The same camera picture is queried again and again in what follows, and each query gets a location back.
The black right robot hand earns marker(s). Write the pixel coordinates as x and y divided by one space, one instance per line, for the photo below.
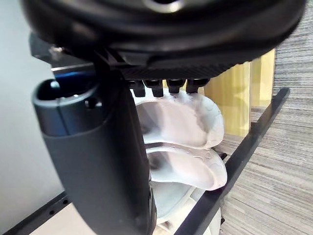
102 171

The pale pink slipper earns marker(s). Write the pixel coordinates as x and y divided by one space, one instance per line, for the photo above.
188 169
181 122

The grey white slipper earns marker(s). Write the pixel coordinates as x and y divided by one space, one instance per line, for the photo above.
171 203

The wooden slipper shelf board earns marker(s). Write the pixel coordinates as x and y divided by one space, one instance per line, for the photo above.
232 102

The narrow wooden shelf board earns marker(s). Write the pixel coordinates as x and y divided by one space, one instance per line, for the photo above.
262 78

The black metal rack frame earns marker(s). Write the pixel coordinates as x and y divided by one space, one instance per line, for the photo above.
256 127

